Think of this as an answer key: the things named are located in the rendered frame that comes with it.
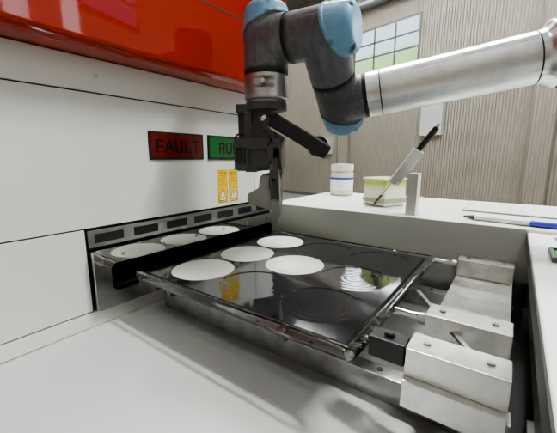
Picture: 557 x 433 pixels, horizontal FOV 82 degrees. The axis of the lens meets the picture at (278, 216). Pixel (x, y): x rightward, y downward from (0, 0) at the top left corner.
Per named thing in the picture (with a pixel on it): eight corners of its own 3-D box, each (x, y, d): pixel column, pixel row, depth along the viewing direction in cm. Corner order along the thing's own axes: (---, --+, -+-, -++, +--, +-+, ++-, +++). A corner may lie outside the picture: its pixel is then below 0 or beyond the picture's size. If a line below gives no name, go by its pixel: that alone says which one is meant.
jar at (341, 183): (326, 194, 101) (327, 163, 99) (336, 192, 106) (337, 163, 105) (346, 196, 97) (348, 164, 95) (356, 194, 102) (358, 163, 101)
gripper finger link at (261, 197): (249, 222, 60) (248, 173, 59) (281, 222, 60) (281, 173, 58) (246, 226, 57) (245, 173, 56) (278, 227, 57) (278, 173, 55)
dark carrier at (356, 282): (145, 275, 52) (145, 271, 52) (274, 234, 79) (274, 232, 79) (344, 349, 32) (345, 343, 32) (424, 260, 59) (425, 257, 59)
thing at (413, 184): (385, 213, 67) (389, 148, 65) (391, 210, 71) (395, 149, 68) (416, 216, 64) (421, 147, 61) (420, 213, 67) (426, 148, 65)
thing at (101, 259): (94, 308, 50) (87, 250, 49) (267, 246, 85) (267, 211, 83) (99, 312, 49) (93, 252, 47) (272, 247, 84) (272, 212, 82)
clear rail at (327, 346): (132, 279, 51) (131, 271, 51) (141, 277, 52) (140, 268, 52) (352, 368, 30) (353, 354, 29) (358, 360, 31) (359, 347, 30)
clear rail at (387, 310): (339, 362, 30) (339, 349, 30) (427, 260, 60) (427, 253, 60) (352, 368, 30) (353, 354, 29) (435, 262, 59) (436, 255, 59)
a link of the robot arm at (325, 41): (370, 57, 54) (309, 66, 59) (358, -17, 46) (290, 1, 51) (359, 86, 50) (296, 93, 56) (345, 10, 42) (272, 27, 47)
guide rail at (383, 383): (164, 305, 57) (163, 289, 57) (174, 301, 59) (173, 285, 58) (506, 456, 28) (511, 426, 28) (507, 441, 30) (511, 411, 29)
